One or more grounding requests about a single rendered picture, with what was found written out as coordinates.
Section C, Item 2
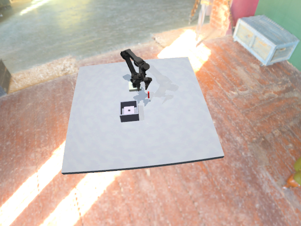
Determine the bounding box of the white square plate with hole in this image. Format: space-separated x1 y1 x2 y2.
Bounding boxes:
124 106 135 114

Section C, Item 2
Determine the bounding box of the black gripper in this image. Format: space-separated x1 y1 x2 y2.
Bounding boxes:
133 72 152 91

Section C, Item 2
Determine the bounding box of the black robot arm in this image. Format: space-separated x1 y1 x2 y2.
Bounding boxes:
120 49 150 88

